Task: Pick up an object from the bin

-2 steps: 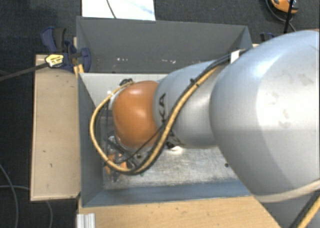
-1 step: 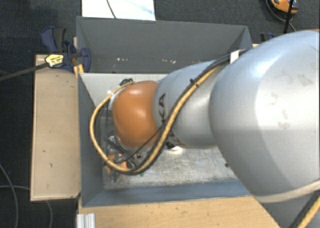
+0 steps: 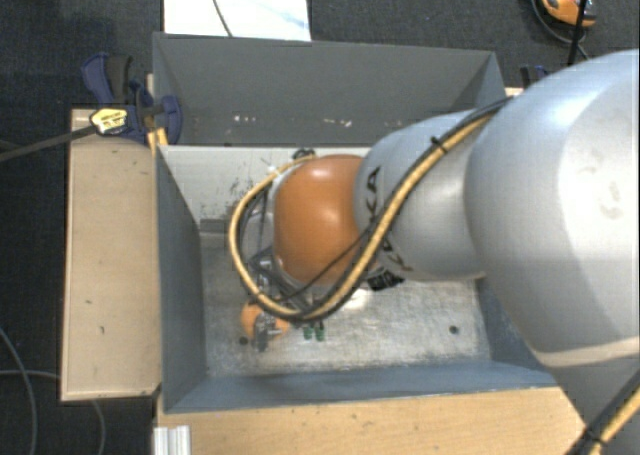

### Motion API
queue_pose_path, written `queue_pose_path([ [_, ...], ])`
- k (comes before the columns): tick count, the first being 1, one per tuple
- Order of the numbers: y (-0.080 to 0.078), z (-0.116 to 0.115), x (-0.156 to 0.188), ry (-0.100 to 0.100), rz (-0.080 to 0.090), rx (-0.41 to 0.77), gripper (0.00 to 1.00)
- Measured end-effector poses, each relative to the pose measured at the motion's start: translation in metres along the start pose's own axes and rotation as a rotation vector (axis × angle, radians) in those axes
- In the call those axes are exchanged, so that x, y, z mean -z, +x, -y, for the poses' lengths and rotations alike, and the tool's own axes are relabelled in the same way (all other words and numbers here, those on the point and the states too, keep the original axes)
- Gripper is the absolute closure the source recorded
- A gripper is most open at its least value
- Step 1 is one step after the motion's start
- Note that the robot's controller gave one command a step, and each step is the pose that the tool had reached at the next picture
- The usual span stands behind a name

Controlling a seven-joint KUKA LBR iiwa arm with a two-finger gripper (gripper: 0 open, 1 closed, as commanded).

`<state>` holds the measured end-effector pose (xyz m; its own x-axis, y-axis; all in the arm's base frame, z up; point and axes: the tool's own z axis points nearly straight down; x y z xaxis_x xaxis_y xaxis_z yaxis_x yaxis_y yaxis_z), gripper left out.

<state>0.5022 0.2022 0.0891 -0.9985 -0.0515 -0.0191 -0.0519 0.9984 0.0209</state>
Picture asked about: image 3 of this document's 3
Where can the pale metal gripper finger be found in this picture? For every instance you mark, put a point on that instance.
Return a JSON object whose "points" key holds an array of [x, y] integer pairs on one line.
{"points": [[266, 330]]}

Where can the orange ball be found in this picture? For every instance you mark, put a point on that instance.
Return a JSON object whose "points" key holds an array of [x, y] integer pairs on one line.
{"points": [[248, 318]]}

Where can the pale wood flat board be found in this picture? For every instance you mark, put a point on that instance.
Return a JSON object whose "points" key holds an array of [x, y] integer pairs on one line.
{"points": [[110, 263]]}

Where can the grey metal bin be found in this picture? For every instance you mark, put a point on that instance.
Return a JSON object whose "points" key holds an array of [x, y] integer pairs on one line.
{"points": [[320, 88]]}

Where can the black cylinder on white bracket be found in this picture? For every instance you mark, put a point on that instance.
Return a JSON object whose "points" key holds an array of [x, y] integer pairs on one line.
{"points": [[385, 281]]}

